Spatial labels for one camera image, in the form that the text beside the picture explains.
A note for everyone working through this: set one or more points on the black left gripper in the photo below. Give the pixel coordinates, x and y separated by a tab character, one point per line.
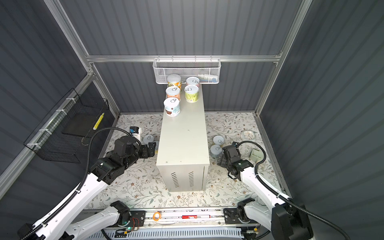
145	153

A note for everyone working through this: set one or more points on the peach label food can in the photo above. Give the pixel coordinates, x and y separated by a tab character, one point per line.
173	92

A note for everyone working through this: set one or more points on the green label food can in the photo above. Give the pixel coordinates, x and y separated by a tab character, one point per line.
191	93

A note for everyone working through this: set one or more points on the silver can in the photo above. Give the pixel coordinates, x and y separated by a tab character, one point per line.
216	151
148	139
172	106

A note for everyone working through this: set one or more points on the black wire wall basket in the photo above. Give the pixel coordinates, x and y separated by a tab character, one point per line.
66	134

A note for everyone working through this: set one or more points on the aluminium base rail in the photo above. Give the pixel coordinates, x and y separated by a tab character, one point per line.
255	215

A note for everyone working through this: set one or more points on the pink label food can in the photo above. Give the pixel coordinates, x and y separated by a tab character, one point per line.
193	81

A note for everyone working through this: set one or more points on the white wire mesh basket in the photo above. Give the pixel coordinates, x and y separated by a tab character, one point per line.
184	68

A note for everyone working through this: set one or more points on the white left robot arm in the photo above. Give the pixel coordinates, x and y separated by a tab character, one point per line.
58	224

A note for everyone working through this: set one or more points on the beige metal cabinet counter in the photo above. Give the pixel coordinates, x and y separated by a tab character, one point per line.
183	158

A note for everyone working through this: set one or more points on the red white marker pen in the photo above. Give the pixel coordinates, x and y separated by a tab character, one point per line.
196	217

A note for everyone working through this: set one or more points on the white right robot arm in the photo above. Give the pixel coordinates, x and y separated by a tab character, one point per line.
281	216

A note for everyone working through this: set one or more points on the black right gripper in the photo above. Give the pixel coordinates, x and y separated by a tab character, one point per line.
222	160

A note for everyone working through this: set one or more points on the orange rubber band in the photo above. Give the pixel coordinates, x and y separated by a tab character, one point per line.
157	216

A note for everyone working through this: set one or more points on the orange yellow label can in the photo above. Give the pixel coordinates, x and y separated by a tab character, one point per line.
174	80

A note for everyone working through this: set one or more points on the tubes in mesh basket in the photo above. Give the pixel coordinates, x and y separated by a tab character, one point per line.
208	79

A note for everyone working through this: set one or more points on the pale green flat box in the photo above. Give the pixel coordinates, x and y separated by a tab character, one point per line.
256	155

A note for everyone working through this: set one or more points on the yellow strip in basket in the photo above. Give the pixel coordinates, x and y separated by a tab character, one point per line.
99	120

